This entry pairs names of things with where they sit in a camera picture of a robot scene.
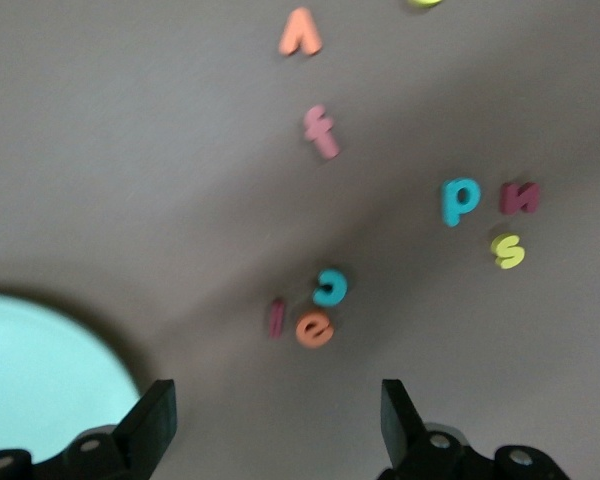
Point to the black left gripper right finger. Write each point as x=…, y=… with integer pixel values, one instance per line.
x=397, y=425

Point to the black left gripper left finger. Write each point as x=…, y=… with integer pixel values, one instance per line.
x=150, y=425

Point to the orange foam letter e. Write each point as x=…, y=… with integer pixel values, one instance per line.
x=301, y=331

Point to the teal foam letter c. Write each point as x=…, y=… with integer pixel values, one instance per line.
x=341, y=287

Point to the maroon foam letter l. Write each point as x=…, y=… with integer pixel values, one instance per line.
x=276, y=320

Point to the pale green plate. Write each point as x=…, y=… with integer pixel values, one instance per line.
x=40, y=360

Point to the yellow foam letter s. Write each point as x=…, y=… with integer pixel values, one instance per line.
x=507, y=251

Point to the teal foam letter p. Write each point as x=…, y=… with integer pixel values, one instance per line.
x=449, y=210

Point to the maroon foam letter n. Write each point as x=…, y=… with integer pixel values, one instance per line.
x=508, y=200

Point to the brown paper table cover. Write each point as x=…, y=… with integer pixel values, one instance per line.
x=130, y=150

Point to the pink red foam letter f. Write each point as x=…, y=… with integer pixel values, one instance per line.
x=325, y=137

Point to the orange foam letter v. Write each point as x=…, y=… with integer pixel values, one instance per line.
x=291, y=35

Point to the yellow foam letter u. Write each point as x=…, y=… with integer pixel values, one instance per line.
x=422, y=3

